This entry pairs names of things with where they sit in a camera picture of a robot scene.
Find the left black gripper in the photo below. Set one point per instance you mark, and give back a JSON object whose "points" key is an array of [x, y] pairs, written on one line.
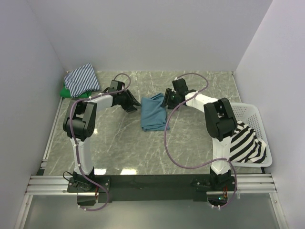
{"points": [[132, 101]]}

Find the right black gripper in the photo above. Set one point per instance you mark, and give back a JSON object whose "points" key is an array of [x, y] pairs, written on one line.
{"points": [[167, 98]]}

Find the teal blue tank top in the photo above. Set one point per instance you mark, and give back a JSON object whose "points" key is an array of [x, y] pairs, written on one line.
{"points": [[153, 115]]}

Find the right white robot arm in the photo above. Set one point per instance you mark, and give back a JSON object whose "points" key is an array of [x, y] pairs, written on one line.
{"points": [[220, 124]]}

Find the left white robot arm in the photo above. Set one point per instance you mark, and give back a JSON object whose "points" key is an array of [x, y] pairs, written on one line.
{"points": [[79, 125]]}

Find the blue white striped folded top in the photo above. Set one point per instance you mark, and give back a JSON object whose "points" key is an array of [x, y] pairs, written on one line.
{"points": [[81, 80]]}

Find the white plastic laundry basket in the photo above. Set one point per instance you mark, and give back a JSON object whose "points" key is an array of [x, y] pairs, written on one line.
{"points": [[250, 115]]}

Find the black base crossbar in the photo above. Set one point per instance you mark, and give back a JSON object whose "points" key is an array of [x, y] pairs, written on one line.
{"points": [[156, 187]]}

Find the black white striped top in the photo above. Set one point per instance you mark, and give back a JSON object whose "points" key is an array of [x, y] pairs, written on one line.
{"points": [[246, 146]]}

